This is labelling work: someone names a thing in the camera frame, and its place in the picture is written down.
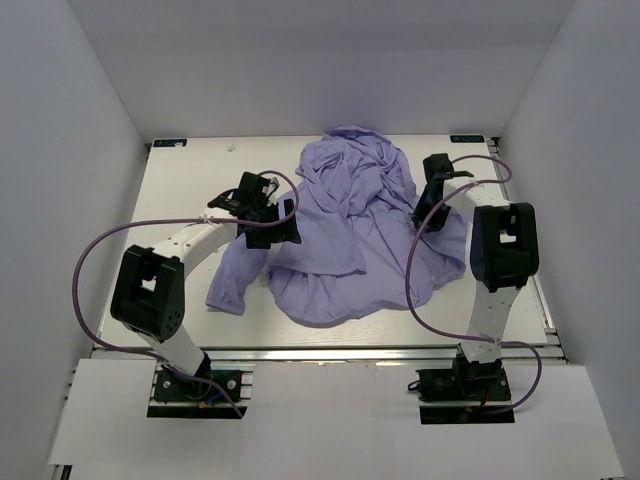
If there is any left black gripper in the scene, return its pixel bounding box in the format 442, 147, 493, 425
245, 199, 300, 249

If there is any purple jacket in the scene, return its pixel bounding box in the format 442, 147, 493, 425
205, 126, 467, 328

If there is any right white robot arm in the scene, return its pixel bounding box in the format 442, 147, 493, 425
411, 153, 539, 399

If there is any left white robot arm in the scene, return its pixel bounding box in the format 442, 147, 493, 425
110, 170, 301, 399

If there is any right blue table label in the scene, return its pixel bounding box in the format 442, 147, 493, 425
449, 134, 485, 143

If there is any blue table label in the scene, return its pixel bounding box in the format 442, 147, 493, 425
152, 138, 187, 148
449, 134, 485, 143

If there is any left blue table label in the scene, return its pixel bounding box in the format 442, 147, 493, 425
152, 138, 187, 148

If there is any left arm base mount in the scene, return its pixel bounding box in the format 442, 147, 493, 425
146, 366, 253, 420

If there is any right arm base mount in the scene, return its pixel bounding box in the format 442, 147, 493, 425
407, 353, 515, 425

